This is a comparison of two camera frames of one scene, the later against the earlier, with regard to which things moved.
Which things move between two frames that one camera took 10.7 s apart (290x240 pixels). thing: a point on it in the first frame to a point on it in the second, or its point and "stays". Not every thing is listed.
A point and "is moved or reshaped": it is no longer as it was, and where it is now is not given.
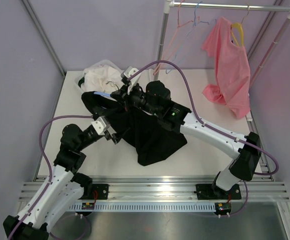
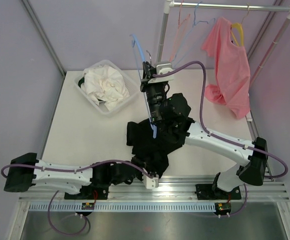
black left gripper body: [108, 135] to [139, 174]
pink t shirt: [233, 70] stays
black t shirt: [149, 137] is moved or reshaped
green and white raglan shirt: [81, 81] stays
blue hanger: [106, 95] to [133, 37]
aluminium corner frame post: [44, 36] stays
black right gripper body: [136, 96] to [154, 90]
